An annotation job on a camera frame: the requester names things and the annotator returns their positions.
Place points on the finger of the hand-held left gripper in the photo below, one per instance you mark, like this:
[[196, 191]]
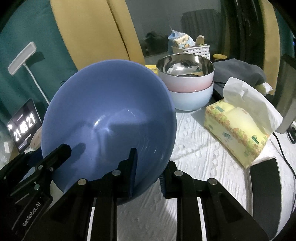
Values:
[[34, 157], [55, 157]]

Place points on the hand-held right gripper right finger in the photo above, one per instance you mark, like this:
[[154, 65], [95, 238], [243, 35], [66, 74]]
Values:
[[162, 184]]

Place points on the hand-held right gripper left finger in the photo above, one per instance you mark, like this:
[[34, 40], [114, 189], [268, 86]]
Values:
[[132, 172]]

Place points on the pink dotted bowl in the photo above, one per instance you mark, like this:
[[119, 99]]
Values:
[[37, 139]]

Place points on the large blue bowl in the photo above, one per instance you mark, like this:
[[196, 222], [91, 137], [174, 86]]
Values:
[[111, 120]]

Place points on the small white box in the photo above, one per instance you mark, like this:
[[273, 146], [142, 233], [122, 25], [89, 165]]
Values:
[[7, 147]]

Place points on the tablet with clock display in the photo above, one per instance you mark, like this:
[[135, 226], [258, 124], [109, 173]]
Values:
[[24, 125]]

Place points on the white tablecloth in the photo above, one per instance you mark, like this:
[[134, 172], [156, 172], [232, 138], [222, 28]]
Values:
[[208, 162]]

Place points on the teal curtain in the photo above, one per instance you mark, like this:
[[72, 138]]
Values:
[[34, 92]]

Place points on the light blue bowl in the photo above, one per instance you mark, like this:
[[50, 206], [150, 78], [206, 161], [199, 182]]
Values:
[[192, 99]]

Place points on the yellow tissue pack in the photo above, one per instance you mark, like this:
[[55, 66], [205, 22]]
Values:
[[233, 129]]

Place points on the white desk lamp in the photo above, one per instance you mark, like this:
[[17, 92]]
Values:
[[22, 58]]

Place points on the yellow wipes pack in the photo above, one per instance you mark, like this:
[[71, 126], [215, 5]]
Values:
[[151, 69]]

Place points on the pink steel-lined bowl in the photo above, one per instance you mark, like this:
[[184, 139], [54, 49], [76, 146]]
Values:
[[187, 80]]

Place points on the black phone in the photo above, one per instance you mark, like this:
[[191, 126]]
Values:
[[270, 190]]

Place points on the yellow curtain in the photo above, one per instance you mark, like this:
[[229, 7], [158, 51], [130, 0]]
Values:
[[270, 34], [92, 30]]

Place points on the white plastic basket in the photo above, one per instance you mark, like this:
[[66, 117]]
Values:
[[192, 51]]

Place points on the grey cloth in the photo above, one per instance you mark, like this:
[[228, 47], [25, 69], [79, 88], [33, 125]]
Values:
[[238, 71]]

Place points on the black scissors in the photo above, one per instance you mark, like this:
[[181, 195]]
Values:
[[291, 135]]

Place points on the yellow lid jar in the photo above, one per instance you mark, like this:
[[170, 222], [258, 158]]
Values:
[[219, 56]]

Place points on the steel thermos cup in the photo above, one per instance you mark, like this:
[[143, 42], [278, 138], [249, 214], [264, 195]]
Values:
[[288, 120]]

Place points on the blue white packet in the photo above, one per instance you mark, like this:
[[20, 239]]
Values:
[[181, 39]]

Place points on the wooden utensil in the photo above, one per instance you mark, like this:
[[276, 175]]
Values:
[[200, 39]]

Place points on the dark radiator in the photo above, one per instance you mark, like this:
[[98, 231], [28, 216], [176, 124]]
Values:
[[200, 20]]

